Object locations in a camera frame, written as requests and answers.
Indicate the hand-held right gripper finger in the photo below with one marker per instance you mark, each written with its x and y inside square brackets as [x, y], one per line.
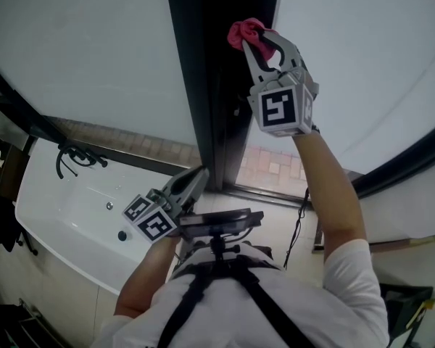
[253, 69]
[288, 51]

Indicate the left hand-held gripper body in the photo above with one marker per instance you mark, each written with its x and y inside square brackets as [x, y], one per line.
[156, 227]

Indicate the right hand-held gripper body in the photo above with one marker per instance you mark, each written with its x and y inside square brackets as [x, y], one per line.
[277, 109]

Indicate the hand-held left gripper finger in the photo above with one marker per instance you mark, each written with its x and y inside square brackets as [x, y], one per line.
[197, 190]
[181, 177]

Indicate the pink cleaning cloth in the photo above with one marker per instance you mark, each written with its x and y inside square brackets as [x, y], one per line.
[241, 33]

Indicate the dark window frame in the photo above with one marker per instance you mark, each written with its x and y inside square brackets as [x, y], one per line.
[348, 67]

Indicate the person's left forearm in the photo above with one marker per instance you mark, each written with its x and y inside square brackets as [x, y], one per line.
[145, 277]

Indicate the person's right forearm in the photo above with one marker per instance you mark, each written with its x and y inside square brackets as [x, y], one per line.
[330, 194]

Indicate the black bathtub knob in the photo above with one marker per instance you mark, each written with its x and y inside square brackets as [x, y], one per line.
[122, 235]

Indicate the black chest-mounted phone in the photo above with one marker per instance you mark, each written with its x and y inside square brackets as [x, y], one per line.
[221, 221]

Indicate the chrome bathtub drain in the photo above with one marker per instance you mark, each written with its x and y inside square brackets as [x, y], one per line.
[109, 205]

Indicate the white bathtub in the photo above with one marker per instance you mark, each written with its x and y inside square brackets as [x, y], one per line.
[76, 209]

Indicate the black bathtub faucet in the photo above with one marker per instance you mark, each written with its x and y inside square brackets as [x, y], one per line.
[76, 156]

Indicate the white shirt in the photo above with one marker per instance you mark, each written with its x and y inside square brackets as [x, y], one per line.
[232, 314]

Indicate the black chest harness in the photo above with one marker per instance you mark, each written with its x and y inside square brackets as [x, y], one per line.
[264, 296]

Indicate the black office chair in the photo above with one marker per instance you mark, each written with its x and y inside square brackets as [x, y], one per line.
[3, 223]

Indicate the brown wooden cabinet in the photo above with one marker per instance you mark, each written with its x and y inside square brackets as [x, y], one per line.
[12, 169]

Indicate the dark metal rack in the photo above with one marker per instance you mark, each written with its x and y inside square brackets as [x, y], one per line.
[32, 325]

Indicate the wooden shelf board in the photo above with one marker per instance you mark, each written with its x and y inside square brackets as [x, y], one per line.
[391, 244]

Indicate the black metal stand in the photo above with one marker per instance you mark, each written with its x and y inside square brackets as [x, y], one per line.
[402, 303]

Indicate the black phone mount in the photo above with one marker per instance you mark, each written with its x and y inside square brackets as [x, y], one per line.
[217, 247]

